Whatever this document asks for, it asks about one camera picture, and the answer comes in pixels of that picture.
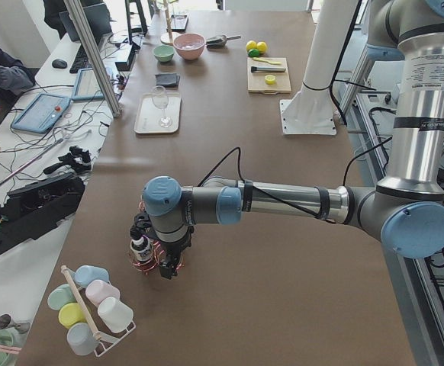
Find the yellow lemon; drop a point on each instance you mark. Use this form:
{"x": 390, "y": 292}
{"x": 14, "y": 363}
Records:
{"x": 251, "y": 45}

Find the white cup rack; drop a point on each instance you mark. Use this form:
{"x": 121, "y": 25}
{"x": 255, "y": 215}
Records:
{"x": 107, "y": 339}

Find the wooden cutting board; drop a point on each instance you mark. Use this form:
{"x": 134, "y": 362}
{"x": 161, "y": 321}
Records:
{"x": 256, "y": 81}

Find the grey blue cup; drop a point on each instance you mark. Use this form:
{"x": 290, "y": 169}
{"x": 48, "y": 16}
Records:
{"x": 81, "y": 339}

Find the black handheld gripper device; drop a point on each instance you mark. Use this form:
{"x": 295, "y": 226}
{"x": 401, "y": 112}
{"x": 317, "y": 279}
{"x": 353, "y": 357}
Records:
{"x": 78, "y": 159}

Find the pink bowl with ice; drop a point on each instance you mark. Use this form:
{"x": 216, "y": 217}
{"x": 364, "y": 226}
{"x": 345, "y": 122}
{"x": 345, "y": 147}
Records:
{"x": 189, "y": 45}

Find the black computer mouse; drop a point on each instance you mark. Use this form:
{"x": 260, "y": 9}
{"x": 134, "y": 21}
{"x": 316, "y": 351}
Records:
{"x": 59, "y": 64}

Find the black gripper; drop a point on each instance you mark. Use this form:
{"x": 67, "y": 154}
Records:
{"x": 175, "y": 249}

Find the green cup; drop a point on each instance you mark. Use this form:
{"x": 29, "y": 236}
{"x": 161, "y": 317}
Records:
{"x": 60, "y": 296}

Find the copper wire bottle basket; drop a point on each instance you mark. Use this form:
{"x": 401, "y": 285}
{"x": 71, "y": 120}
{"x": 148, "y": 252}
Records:
{"x": 158, "y": 252}

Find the tea bottle white cap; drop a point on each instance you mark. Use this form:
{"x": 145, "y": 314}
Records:
{"x": 142, "y": 249}

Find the pink cup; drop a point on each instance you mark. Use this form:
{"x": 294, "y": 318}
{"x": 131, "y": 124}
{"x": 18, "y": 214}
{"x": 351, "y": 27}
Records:
{"x": 98, "y": 290}

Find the clear wine glass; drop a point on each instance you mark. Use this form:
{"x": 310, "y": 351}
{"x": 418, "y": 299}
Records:
{"x": 160, "y": 100}

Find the black keyboard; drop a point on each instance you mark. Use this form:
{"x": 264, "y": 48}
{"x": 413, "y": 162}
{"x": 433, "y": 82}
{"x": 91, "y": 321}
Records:
{"x": 80, "y": 61}

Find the aluminium frame post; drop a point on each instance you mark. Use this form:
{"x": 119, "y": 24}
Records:
{"x": 80, "y": 21}

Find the half lemon slice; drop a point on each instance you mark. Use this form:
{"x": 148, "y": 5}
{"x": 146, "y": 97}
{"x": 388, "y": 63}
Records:
{"x": 270, "y": 79}

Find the white cup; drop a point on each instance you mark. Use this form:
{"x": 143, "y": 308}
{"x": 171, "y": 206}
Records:
{"x": 115, "y": 314}

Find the green bowl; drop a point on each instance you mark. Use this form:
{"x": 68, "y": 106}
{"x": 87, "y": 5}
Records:
{"x": 164, "y": 53}

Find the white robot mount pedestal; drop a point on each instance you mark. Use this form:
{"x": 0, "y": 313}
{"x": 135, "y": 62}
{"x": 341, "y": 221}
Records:
{"x": 310, "y": 111}

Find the grey folded cloth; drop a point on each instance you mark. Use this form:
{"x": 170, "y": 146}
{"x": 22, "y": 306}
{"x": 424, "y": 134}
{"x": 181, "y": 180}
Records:
{"x": 168, "y": 80}

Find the steel jigger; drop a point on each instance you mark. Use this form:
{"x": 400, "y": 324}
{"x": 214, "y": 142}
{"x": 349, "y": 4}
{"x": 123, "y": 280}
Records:
{"x": 21, "y": 327}

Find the black small tray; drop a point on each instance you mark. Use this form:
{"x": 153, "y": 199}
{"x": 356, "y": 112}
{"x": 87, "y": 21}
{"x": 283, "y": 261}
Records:
{"x": 179, "y": 22}

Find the black equipment case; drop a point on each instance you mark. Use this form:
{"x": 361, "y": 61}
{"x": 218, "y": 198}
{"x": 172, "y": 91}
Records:
{"x": 36, "y": 208}

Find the blue teach pendant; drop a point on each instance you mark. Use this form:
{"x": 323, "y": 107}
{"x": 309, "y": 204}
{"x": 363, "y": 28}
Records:
{"x": 86, "y": 87}
{"x": 42, "y": 113}

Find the steel muddler black tip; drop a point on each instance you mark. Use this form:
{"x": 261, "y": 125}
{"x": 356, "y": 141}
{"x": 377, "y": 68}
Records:
{"x": 255, "y": 69}

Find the green lime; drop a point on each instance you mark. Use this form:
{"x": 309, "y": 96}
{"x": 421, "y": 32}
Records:
{"x": 262, "y": 47}

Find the metal ice scoop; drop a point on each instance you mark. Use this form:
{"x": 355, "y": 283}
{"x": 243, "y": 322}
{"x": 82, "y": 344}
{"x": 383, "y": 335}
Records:
{"x": 220, "y": 40}

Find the yellow cup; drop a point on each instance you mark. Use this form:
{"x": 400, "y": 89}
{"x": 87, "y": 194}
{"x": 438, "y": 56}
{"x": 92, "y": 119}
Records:
{"x": 71, "y": 314}

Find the cream rabbit tray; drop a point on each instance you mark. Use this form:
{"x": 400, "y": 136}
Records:
{"x": 148, "y": 115}

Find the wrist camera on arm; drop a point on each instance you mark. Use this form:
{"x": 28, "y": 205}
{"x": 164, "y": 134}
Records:
{"x": 142, "y": 226}

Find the wooden mug tree stand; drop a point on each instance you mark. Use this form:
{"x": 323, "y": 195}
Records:
{"x": 169, "y": 36}

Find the yellow plastic knife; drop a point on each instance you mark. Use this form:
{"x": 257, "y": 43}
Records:
{"x": 268, "y": 61}

